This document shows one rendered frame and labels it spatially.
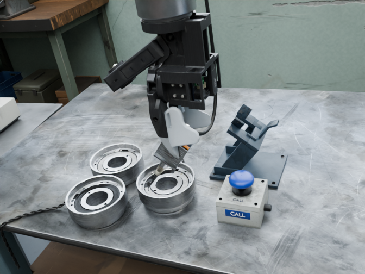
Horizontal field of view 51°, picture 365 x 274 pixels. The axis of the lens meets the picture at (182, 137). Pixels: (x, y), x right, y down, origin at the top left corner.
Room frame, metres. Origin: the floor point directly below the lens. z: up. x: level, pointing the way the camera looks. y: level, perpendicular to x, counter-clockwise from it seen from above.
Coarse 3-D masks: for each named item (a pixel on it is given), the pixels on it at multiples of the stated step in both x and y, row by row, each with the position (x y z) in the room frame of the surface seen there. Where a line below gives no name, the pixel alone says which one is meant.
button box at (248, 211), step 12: (228, 180) 0.51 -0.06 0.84; (264, 180) 0.49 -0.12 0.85; (228, 192) 0.48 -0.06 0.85; (240, 192) 0.47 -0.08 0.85; (252, 192) 0.47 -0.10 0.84; (264, 192) 0.46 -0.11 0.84; (216, 204) 0.46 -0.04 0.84; (228, 204) 0.45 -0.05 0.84; (240, 204) 0.44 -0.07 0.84; (252, 204) 0.44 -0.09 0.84; (264, 204) 0.46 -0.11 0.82; (228, 216) 0.45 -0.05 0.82; (240, 216) 0.44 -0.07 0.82; (252, 216) 0.44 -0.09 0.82
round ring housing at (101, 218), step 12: (84, 180) 0.58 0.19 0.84; (96, 180) 0.58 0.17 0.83; (108, 180) 0.58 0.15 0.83; (120, 180) 0.56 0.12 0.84; (72, 192) 0.55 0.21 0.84; (96, 192) 0.55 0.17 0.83; (108, 192) 0.54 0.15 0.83; (120, 192) 0.54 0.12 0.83; (84, 204) 0.52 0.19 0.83; (96, 204) 0.55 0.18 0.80; (120, 204) 0.50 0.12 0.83; (72, 216) 0.50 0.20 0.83; (84, 216) 0.48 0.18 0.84; (96, 216) 0.48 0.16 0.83; (108, 216) 0.49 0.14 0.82; (120, 216) 0.51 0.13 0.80; (96, 228) 0.49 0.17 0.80
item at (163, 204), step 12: (156, 168) 0.59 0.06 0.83; (180, 168) 0.58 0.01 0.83; (156, 180) 0.56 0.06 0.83; (168, 180) 0.56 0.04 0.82; (180, 180) 0.55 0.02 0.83; (192, 180) 0.53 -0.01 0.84; (144, 192) 0.53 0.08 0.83; (156, 192) 0.52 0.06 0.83; (168, 192) 0.52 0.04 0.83; (180, 192) 0.50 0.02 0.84; (192, 192) 0.52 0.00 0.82; (156, 204) 0.50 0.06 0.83; (168, 204) 0.49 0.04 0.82; (180, 204) 0.50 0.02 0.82
